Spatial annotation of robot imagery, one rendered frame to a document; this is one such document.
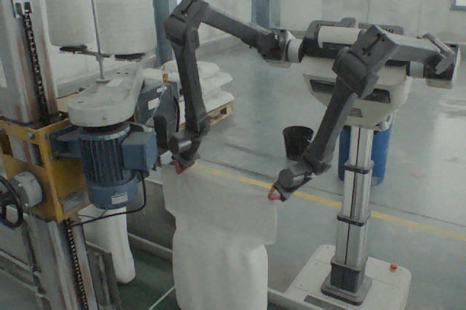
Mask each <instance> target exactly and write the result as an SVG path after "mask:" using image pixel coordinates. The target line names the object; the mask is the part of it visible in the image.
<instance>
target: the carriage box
mask: <svg viewBox="0 0 466 310"><path fill-rule="evenodd" d="M79 93H80V92H76V91H74V92H72V93H69V94H67V95H62V96H60V97H57V99H58V108H59V112H60V120H61V122H58V123H54V124H51V125H49V126H46V127H43V128H41V129H38V130H34V129H31V128H28V129H26V128H24V127H19V126H16V125H13V124H9V123H6V122H5V118H4V115H2V116H0V151H1V156H2V159H3V163H4V168H5V171H6V175H7V180H8V181H9V179H10V178H12V177H14V176H16V175H19V174H20V173H22V172H29V173H31V174H32V175H34V176H35V177H36V179H37V180H38V181H39V183H40V185H41V188H42V193H43V197H42V200H41V201H40V202H38V203H36V204H34V205H33V206H32V207H29V208H28V209H27V210H29V211H31V212H34V213H36V214H39V215H42V216H44V217H46V218H49V219H51V220H52V221H54V222H56V223H57V224H59V223H61V222H63V220H65V219H66V218H68V217H70V216H71V215H73V214H74V213H76V212H78V211H80V210H82V209H84V208H85V207H87V206H89V205H90V204H92V203H91V202H90V200H89V197H88V192H87V185H86V179H87V178H86V177H85V175H84V168H83V166H82V159H81V158H73V157H63V158H62V159H59V160H54V159H53V155H52V148H51V145H50V138H49V134H50V133H51V132H54V131H56V130H60V129H63V128H64V127H68V126H70V125H72V123H71V122H70V120H69V115H68V107H67V102H68V100H69V99H71V98H72V97H73V96H75V95H77V94H79ZM9 136H12V137H14V138H18V139H21V140H25V141H28V142H31V143H35V144H37V145H39V148H40V152H41V156H42V163H41V164H38V165H33V164H29V163H27V162H23V161H20V160H18V159H15V158H14V156H13V153H12V147H11V143H10V140H9ZM83 190H84V192H85V196H86V200H87V202H86V203H85V204H83V205H81V206H80V207H78V208H76V209H74V210H72V211H70V212H68V213H66V212H65V208H64V205H63V202H64V201H66V200H67V199H68V198H70V197H72V196H73V195H75V194H78V193H80V192H82V191H83Z"/></svg>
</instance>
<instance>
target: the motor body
mask: <svg viewBox="0 0 466 310"><path fill-rule="evenodd" d="M127 134H130V124H129V123H128V122H126V120H125V123H124V124H123V126H121V127H119V128H117V129H115V130H111V131H107V132H89V131H86V130H83V129H82V126H80V127H79V128H78V129H77V135H78V136H77V137H78V141H79V150H80V154H81V159H82V166H83V168H84V175H85V177H86V178H87V179H86V185H87V192H88V197H89V200H90V202H91V203H92V204H93V205H94V206H95V207H97V208H100V209H103V210H119V209H122V208H124V207H126V206H128V205H129V204H131V203H132V202H133V201H134V200H135V198H136V196H137V195H138V186H137V182H138V180H137V179H136V173H135V171H134V170H131V169H125V166H124V165H123V159H122V154H121V148H120V144H121V143H122V141H124V140H125V139H126V138H127Z"/></svg>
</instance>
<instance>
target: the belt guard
mask: <svg viewBox="0 0 466 310"><path fill-rule="evenodd" d="M126 68H127V70H126ZM117 71H119V72H121V73H117ZM126 72H128V73H126ZM106 77H110V78H111V80H112V79H124V81H123V82H122V83H121V84H119V85H117V86H116V87H105V86H106V85H107V84H108V83H109V82H106V83H97V82H96V83H94V84H92V85H91V86H89V87H88V88H87V89H86V90H84V91H82V92H80V93H79V94H77V95H75V96H73V97H72V98H71V99H69V100H68V102H67V107H68V115H69V120H70V122H71V123H72V124H75V125H77V126H82V127H101V126H107V125H112V124H117V123H120V122H124V121H125V120H126V119H129V118H130V117H131V116H132V115H133V112H134V110H135V104H136V102H137V100H138V97H139V95H140V91H141V87H142V83H143V67H142V66H141V65H124V66H121V67H120V68H118V69H116V70H114V71H112V72H111V73H109V74H108V76H106Z"/></svg>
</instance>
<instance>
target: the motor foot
mask: <svg viewBox="0 0 466 310"><path fill-rule="evenodd" d="M79 127H80V126H77V125H75V124H72V125H70V126H68V127H64V128H63V129H60V130H56V131H54V132H51V133H50V134H49V138H50V145H51V148H52V155H53V159H54V160H59V159H62V158H63V157H73V158H81V154H80V150H79V141H78V137H77V136H78V135H77V129H78V128H79Z"/></svg>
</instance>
